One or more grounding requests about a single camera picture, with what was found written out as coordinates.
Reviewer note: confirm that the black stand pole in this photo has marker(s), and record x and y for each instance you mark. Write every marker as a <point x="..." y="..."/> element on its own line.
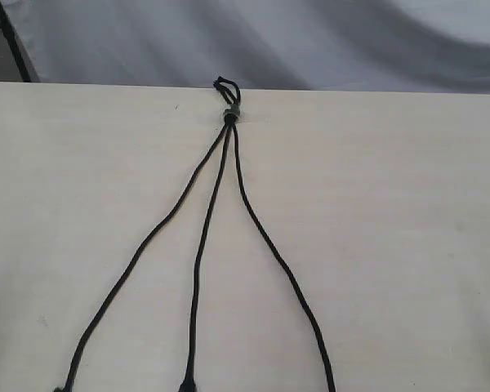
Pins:
<point x="9" y="34"/>

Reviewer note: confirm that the grey backdrop cloth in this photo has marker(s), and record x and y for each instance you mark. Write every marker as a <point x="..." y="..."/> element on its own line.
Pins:
<point x="329" y="45"/>

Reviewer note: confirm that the grey tape around cable bundle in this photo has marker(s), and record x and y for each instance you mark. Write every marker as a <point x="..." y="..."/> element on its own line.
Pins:
<point x="232" y="113"/>

